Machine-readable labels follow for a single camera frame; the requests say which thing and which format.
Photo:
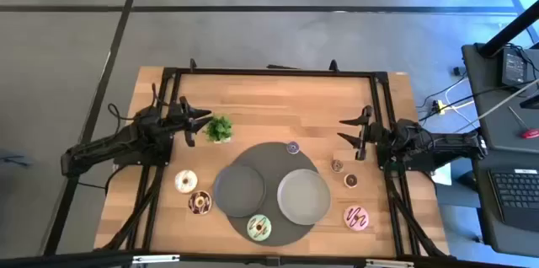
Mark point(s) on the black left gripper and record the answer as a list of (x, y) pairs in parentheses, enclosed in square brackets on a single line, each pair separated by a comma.
[(179, 118)]

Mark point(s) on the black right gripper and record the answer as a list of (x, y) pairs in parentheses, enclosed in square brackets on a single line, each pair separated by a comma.
[(368, 133)]

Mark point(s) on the small brown sprinkled donut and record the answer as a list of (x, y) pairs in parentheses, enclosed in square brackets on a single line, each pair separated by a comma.
[(333, 167)]

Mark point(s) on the small purple donut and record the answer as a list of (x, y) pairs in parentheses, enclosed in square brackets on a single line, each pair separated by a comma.
[(289, 148)]

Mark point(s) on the large white glazed donut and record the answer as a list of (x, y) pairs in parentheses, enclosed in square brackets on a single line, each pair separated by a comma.
[(179, 183)]

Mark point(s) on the large chocolate drizzled donut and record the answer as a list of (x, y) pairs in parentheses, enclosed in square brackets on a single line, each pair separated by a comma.
[(193, 205)]

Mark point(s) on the large mint green donut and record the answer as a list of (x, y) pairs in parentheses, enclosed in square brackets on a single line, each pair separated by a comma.
[(252, 230)]

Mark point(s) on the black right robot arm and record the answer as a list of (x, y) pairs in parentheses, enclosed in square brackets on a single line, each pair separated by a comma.
[(442, 146)]

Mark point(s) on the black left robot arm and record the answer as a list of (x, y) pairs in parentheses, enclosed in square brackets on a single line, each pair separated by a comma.
[(105, 143)]

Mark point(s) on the green plant in white pot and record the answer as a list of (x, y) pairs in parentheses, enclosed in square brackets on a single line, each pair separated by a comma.
[(219, 128)]

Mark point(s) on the small dark chocolate donut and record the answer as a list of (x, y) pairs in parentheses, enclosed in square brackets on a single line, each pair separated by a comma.
[(347, 181)]

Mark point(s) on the light grey plate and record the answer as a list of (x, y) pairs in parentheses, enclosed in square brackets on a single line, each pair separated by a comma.
[(303, 196)]

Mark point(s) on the dark grey plate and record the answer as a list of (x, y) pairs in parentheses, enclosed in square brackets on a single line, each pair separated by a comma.
[(239, 191)]

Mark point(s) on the round grey woven placemat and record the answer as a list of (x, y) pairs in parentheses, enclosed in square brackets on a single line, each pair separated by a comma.
[(273, 162)]

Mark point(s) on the large pink drizzled donut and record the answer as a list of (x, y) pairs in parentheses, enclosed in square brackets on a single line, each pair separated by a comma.
[(349, 221)]

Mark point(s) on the yellow plug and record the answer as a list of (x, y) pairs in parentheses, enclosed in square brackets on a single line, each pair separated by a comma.
[(441, 107)]

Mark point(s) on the dark grey side desk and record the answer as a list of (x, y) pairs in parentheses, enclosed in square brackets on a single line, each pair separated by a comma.
[(497, 133)]

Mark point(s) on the black control box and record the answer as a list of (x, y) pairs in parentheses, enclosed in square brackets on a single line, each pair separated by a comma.
[(513, 68)]

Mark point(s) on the black keyboard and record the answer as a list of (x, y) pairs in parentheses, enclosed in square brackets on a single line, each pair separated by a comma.
[(518, 196)]

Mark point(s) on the black aluminium table frame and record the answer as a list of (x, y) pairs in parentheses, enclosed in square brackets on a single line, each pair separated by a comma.
[(273, 72)]

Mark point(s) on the silver bracket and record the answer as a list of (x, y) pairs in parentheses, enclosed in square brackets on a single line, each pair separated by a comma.
[(153, 258), (389, 263)]

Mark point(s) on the black camera stand pole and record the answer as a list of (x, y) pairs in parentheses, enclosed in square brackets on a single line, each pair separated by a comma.
[(509, 32)]

